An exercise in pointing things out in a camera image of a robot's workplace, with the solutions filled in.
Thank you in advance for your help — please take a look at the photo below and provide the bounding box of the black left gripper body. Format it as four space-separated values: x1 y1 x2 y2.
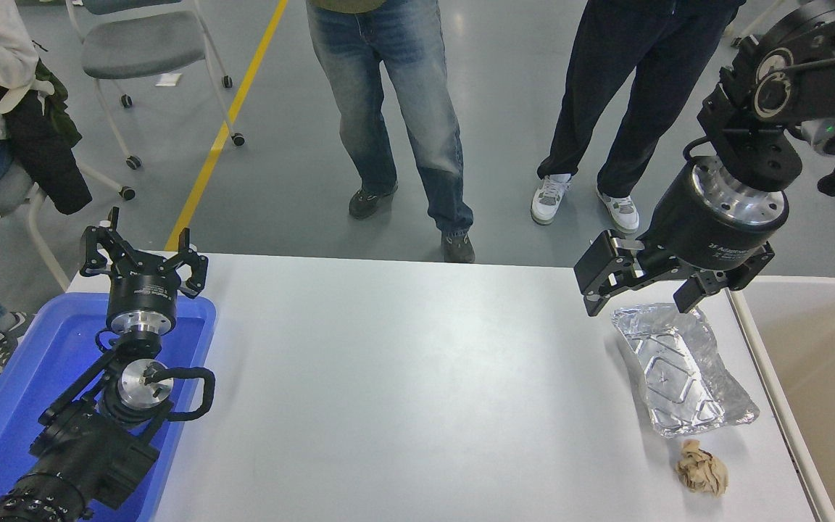
104 251 186 324

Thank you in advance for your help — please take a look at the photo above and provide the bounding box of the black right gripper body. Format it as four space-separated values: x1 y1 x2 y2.
638 164 788 291

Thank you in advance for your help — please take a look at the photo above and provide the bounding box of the foil tray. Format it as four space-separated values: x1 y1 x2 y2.
611 303 760 438

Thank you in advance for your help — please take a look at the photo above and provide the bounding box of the white-framed wheeled chair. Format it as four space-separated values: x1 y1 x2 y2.
0 161 136 291

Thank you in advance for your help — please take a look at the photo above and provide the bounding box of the dark jacket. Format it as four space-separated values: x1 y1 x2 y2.
0 58 94 216

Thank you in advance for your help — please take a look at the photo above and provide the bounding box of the standing person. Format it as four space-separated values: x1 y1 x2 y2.
306 0 476 264
531 0 748 235

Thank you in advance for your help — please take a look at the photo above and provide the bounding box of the crumpled tan paper ball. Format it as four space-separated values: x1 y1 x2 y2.
675 439 729 497

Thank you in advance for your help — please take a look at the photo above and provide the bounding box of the grey wheeled chair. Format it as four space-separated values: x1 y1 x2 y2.
65 0 246 171

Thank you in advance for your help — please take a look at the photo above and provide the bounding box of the white-legged wheeled chair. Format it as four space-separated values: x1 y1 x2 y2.
723 0 784 49

